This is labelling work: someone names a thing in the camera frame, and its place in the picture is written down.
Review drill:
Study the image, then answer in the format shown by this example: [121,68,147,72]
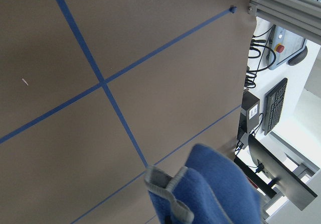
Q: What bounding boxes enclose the blue towel with grey trim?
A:
[144,144,262,223]

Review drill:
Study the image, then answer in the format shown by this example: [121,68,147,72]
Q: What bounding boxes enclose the black computer monitor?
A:
[248,135,317,210]

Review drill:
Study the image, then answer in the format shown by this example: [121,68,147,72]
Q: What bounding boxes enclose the teach pendant with red button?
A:
[266,26,308,70]

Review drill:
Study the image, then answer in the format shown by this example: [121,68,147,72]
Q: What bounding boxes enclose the black keyboard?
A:
[263,78,288,135]

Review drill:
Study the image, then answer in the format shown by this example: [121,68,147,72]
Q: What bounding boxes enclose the aluminium frame post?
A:
[248,0,320,44]

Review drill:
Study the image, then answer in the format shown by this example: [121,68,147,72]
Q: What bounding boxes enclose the black cable bundle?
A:
[244,25,276,89]

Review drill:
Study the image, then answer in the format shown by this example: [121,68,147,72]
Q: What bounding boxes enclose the black power adapter box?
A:
[239,91,260,133]

